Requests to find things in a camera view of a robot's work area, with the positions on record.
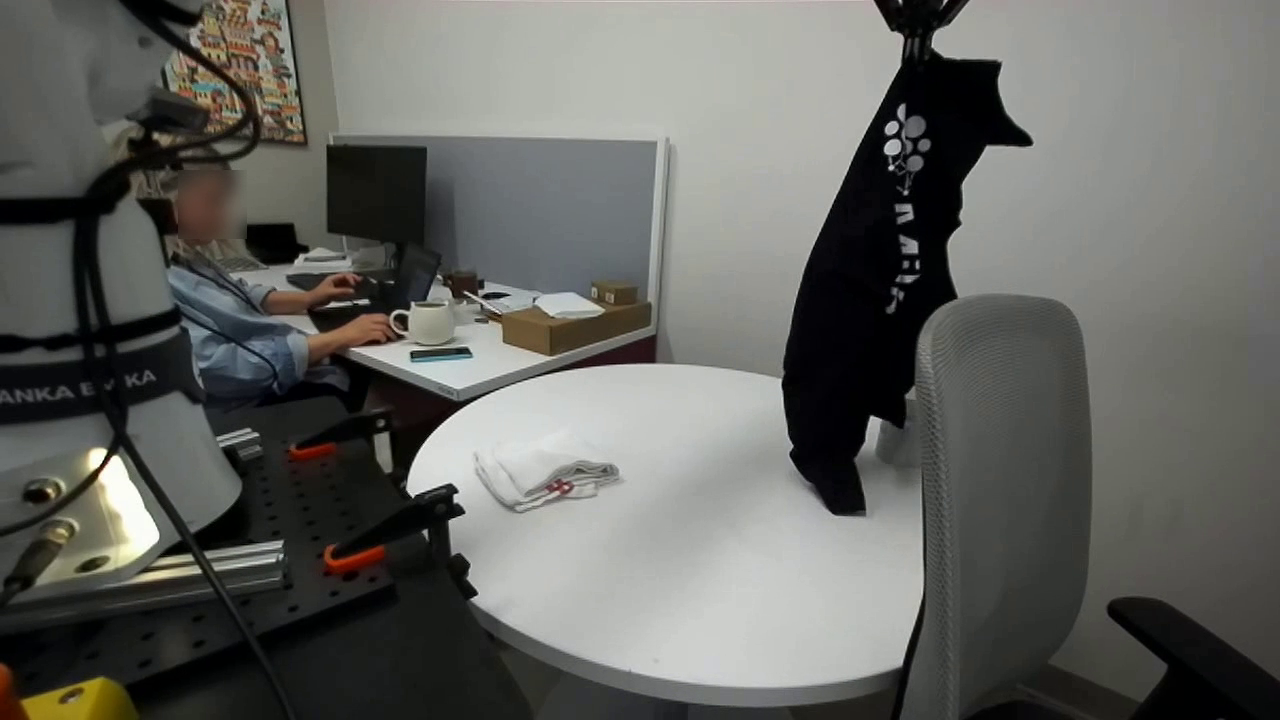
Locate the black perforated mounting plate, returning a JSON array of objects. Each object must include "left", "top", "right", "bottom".
[{"left": 0, "top": 394, "right": 538, "bottom": 720}]

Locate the white paper sheet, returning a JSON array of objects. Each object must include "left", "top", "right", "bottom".
[{"left": 531, "top": 288, "right": 612, "bottom": 323}]

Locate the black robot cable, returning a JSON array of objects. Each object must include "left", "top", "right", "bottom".
[{"left": 63, "top": 0, "right": 301, "bottom": 720}]

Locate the black laptop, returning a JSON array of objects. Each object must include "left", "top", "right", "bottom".
[{"left": 357, "top": 243, "right": 447, "bottom": 321}]

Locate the colourful wall poster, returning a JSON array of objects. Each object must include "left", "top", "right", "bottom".
[{"left": 155, "top": 0, "right": 312, "bottom": 149}]

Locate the grey mesh office chair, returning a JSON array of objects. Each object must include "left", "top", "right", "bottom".
[{"left": 895, "top": 291, "right": 1099, "bottom": 720}]

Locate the black computer monitor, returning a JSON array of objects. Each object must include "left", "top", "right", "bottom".
[{"left": 323, "top": 141, "right": 436, "bottom": 251}]

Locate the black t-shirt with white print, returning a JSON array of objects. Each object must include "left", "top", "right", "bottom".
[{"left": 781, "top": 47, "right": 1038, "bottom": 518}]

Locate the open brown cardboard box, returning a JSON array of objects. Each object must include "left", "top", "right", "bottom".
[{"left": 500, "top": 295, "right": 655, "bottom": 360}]

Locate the white desk mug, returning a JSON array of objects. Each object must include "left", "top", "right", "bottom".
[{"left": 387, "top": 301, "right": 461, "bottom": 350}]

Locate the yellow object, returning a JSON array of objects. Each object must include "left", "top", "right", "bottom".
[{"left": 17, "top": 673, "right": 141, "bottom": 720}]

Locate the seated person in blue shirt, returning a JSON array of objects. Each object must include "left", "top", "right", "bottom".
[{"left": 155, "top": 150, "right": 406, "bottom": 409}]

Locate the grey desk divider panel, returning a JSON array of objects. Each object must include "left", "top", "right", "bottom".
[{"left": 329, "top": 127, "right": 674, "bottom": 372}]

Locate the black chair armrest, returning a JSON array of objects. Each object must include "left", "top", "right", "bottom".
[{"left": 1104, "top": 590, "right": 1280, "bottom": 720}]

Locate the small labelled cardboard box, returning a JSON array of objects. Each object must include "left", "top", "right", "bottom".
[{"left": 588, "top": 277, "right": 643, "bottom": 311}]

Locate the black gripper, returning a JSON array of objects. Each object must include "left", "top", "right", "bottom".
[{"left": 869, "top": 0, "right": 977, "bottom": 64}]

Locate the white folded towel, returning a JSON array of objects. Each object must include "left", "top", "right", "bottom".
[{"left": 470, "top": 443, "right": 623, "bottom": 518}]

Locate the black orange clamp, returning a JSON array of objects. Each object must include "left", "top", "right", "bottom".
[
  {"left": 285, "top": 409, "right": 402, "bottom": 470},
  {"left": 317, "top": 478, "right": 470, "bottom": 581}
]

